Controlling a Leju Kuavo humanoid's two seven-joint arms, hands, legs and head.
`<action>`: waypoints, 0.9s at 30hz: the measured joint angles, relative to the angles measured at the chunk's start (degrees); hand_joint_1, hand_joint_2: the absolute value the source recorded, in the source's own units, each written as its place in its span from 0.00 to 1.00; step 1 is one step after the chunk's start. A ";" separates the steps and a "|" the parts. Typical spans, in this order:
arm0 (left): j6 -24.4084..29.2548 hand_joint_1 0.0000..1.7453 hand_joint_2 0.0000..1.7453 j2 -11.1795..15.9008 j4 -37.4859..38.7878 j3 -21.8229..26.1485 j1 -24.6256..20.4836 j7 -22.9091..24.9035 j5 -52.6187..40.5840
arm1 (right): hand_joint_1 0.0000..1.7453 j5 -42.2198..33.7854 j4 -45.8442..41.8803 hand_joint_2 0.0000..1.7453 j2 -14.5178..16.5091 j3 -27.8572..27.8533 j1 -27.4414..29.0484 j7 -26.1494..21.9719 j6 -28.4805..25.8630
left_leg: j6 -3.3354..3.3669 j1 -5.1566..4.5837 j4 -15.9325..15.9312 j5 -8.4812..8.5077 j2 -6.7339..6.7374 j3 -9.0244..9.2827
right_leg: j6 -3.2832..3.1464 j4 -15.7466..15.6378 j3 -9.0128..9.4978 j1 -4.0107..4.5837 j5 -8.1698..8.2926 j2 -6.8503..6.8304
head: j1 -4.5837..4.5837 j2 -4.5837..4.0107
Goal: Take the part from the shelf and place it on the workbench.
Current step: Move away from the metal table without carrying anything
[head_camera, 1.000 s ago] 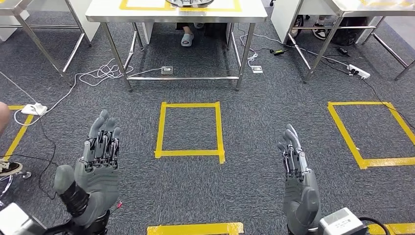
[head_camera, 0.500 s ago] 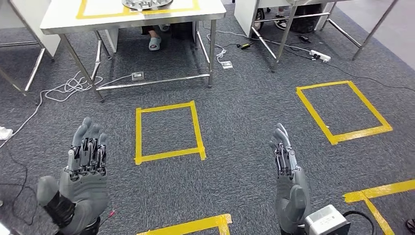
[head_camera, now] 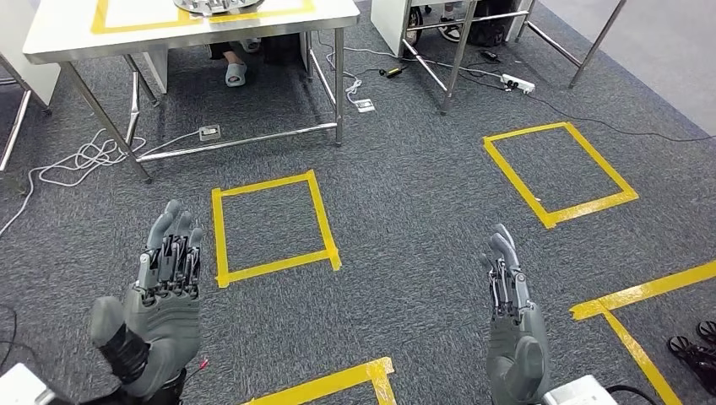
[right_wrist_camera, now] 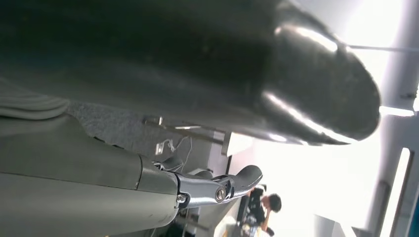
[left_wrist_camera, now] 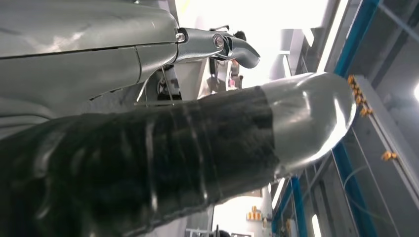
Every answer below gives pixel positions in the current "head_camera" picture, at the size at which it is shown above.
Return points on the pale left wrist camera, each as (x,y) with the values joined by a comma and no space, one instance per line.
(22,388)

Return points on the person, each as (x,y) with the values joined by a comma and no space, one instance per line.
(235,72)

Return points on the white desk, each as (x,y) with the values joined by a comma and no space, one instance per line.
(28,56)

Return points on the grey plastic wheel hubcap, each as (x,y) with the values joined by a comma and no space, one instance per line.
(218,5)

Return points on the grey floor socket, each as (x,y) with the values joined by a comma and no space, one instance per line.
(365,105)
(209,133)

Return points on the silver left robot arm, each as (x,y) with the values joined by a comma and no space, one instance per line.
(162,391)

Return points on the white top steel workbench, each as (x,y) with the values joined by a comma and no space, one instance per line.
(67,33)

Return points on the black yellow screwdriver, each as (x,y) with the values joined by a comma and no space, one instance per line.
(393,71)

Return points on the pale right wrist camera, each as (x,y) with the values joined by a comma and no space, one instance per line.
(576,394)

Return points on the white power strip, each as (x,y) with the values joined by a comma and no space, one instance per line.
(517,84)

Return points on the yellow tape rectangle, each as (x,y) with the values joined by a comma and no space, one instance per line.
(100,17)

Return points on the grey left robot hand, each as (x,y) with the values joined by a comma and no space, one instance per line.
(162,330)

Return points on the dark bag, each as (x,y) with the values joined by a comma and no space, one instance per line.
(492,25)

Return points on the steel frame table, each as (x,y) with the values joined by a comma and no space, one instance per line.
(458,56)

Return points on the black power adapter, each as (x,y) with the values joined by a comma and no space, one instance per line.
(490,56)

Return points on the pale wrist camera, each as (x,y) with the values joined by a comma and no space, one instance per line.
(22,388)
(576,394)

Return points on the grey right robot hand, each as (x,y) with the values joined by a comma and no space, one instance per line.
(517,358)

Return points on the yellow floor tape square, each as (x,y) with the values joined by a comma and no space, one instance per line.
(335,383)
(643,290)
(559,215)
(221,240)

